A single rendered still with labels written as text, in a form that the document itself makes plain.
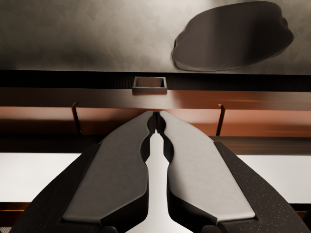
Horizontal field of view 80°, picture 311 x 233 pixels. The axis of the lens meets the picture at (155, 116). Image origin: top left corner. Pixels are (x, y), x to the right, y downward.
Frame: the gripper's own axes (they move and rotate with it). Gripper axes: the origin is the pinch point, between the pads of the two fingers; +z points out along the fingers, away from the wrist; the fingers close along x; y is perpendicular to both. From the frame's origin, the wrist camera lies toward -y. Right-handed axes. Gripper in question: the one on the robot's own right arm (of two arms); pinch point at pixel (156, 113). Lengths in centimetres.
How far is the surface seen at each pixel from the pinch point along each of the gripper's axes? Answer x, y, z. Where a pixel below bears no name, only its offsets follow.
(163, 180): 1.0, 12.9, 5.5
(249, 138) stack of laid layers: 12.6, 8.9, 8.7
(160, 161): 0.6, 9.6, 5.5
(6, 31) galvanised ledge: -24.8, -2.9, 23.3
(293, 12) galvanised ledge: 22.5, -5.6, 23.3
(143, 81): -1.8, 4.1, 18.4
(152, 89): -0.4, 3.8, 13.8
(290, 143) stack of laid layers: 17.6, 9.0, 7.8
